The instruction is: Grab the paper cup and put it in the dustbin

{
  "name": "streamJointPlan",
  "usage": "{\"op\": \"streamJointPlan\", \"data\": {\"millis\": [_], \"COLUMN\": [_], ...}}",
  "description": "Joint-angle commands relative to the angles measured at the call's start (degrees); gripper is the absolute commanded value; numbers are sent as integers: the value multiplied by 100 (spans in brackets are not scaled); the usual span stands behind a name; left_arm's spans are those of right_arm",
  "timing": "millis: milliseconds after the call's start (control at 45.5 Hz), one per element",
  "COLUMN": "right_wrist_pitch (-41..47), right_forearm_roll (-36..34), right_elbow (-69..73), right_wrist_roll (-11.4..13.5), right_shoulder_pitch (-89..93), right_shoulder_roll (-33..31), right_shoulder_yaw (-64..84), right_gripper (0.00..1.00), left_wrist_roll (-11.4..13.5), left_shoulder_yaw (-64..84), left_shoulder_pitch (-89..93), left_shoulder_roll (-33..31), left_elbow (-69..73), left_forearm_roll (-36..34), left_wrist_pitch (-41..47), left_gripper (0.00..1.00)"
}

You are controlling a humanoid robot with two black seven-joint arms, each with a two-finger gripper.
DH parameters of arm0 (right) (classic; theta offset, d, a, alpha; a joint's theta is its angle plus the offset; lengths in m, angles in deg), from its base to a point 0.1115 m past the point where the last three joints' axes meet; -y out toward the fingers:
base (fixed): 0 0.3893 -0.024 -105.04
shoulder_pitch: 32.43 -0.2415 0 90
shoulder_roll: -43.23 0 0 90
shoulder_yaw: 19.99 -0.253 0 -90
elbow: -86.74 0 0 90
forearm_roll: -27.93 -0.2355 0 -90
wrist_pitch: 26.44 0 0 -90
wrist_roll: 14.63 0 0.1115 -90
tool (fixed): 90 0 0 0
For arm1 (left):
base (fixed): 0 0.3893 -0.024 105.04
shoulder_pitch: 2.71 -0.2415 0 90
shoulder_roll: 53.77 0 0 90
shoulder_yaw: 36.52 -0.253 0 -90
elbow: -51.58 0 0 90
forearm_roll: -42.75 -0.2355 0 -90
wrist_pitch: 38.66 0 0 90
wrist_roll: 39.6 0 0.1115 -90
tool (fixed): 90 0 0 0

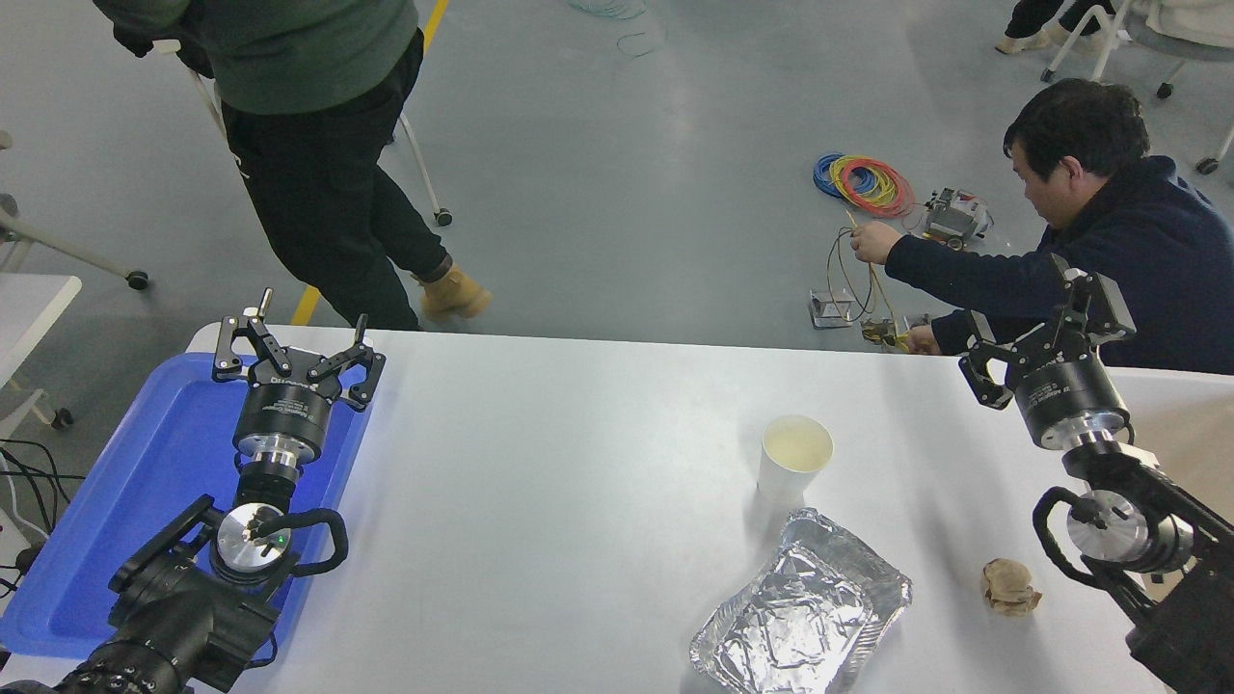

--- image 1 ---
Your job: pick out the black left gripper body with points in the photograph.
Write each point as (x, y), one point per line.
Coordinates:
(284, 414)

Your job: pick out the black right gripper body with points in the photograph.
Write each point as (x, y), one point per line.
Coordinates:
(1065, 390)

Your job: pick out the white paper cup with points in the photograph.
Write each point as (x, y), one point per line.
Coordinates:
(786, 477)

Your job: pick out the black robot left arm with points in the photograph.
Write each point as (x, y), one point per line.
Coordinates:
(183, 617)

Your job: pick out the person's left hand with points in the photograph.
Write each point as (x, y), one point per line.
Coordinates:
(924, 340)

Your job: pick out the person's right hand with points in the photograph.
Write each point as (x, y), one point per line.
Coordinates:
(875, 243)

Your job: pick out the person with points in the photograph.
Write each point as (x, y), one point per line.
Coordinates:
(308, 145)
(1036, 14)
(1138, 251)

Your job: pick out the large pale bin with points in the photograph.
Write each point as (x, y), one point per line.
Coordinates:
(1191, 434)

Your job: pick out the blue plastic tray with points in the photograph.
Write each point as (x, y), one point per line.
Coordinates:
(145, 482)

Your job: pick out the small metal box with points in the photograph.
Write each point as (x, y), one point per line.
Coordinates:
(831, 306)

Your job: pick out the crumpled tan paper ball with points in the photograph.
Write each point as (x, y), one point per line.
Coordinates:
(1010, 586)

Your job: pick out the grey wheeled stand leg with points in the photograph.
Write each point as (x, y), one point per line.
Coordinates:
(58, 246)

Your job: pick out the white side table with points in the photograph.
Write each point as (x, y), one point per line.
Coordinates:
(29, 308)

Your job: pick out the crumpled foil tray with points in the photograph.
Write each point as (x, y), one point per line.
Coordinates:
(800, 617)

